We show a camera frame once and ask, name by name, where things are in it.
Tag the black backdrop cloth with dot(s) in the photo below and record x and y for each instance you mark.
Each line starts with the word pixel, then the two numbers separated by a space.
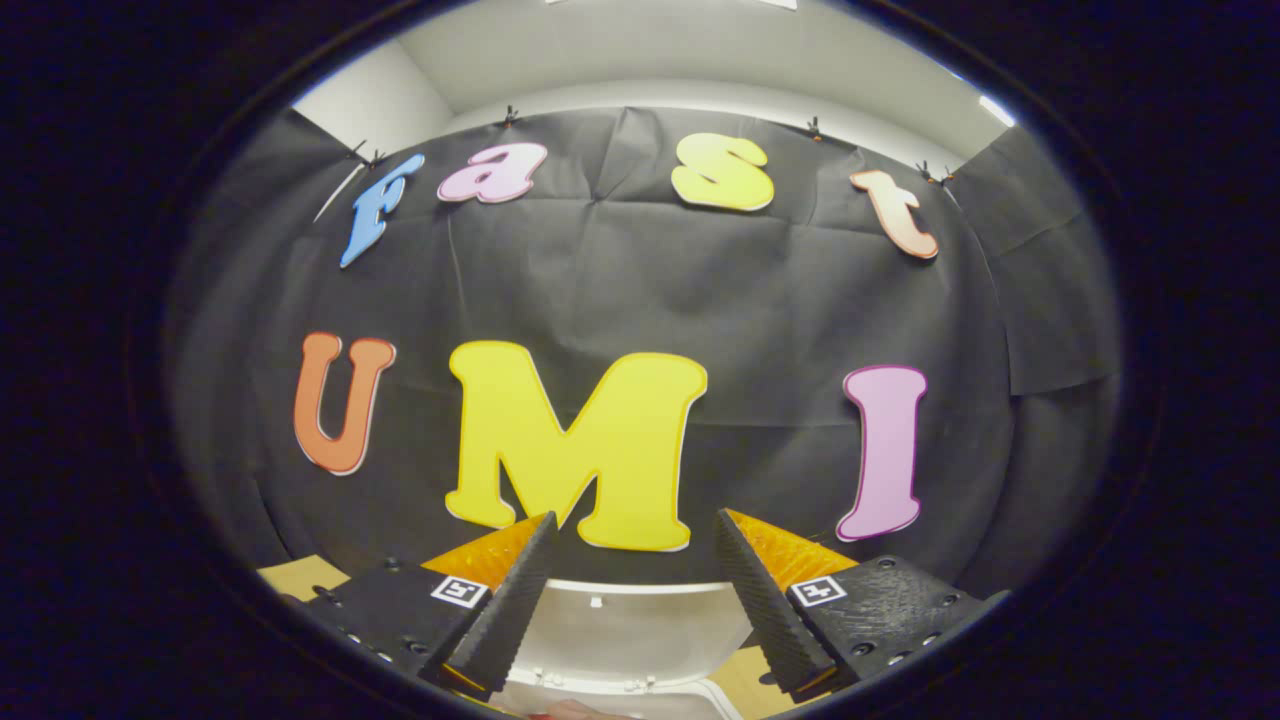
pixel 750 300

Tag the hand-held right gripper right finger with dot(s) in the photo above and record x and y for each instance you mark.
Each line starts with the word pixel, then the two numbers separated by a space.
pixel 765 605

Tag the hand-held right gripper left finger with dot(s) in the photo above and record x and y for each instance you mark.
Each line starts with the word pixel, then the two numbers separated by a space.
pixel 505 605

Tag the white desktop garbage bin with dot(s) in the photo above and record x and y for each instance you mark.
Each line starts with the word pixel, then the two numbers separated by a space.
pixel 620 630

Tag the wooden desktop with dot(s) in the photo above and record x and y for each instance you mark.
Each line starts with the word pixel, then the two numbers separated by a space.
pixel 300 578

